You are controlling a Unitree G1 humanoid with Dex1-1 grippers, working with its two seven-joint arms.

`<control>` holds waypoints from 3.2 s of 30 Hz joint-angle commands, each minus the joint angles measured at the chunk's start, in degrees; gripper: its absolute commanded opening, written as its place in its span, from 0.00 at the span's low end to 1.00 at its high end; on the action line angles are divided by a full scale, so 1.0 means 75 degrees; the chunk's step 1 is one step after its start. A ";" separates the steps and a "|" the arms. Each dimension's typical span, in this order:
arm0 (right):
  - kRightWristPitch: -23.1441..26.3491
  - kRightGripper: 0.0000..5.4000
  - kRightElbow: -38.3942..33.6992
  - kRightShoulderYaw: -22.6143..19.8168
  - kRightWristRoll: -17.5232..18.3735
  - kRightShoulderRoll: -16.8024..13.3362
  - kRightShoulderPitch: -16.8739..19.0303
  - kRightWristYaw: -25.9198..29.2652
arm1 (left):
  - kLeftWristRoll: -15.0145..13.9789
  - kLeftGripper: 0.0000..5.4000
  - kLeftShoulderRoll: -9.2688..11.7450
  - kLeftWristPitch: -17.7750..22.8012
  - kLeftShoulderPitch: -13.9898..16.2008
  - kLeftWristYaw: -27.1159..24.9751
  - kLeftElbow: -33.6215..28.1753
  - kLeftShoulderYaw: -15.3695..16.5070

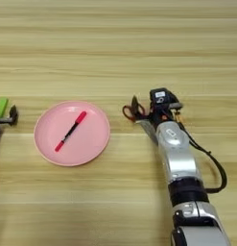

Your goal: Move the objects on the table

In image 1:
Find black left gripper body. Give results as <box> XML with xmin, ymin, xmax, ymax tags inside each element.
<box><xmin>0</xmin><ymin>116</ymin><xmax>12</xmax><ymax>139</ymax></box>

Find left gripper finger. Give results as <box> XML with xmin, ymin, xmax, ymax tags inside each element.
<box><xmin>9</xmin><ymin>104</ymin><xmax>20</xmax><ymax>127</ymax></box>

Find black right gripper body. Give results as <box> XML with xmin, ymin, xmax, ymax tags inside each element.
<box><xmin>134</xmin><ymin>100</ymin><xmax>184</xmax><ymax>130</ymax></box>

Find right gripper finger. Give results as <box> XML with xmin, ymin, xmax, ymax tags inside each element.
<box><xmin>130</xmin><ymin>94</ymin><xmax>141</xmax><ymax>120</ymax></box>
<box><xmin>169</xmin><ymin>92</ymin><xmax>185</xmax><ymax>111</ymax></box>

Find green rectangular block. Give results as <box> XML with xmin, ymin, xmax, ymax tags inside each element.
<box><xmin>0</xmin><ymin>97</ymin><xmax>10</xmax><ymax>118</ymax></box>

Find red and black marker pen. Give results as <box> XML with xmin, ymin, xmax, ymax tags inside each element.
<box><xmin>54</xmin><ymin>110</ymin><xmax>88</xmax><ymax>153</ymax></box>

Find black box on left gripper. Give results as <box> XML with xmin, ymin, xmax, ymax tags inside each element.
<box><xmin>149</xmin><ymin>87</ymin><xmax>173</xmax><ymax>106</ymax></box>

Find pink round plate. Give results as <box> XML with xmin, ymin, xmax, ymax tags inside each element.
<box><xmin>33</xmin><ymin>100</ymin><xmax>111</xmax><ymax>168</ymax></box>

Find red-handled scissors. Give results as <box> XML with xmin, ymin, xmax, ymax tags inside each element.
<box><xmin>121</xmin><ymin>102</ymin><xmax>160</xmax><ymax>146</ymax></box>

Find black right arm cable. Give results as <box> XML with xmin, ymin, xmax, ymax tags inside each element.
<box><xmin>178</xmin><ymin>120</ymin><xmax>228</xmax><ymax>194</ymax></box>

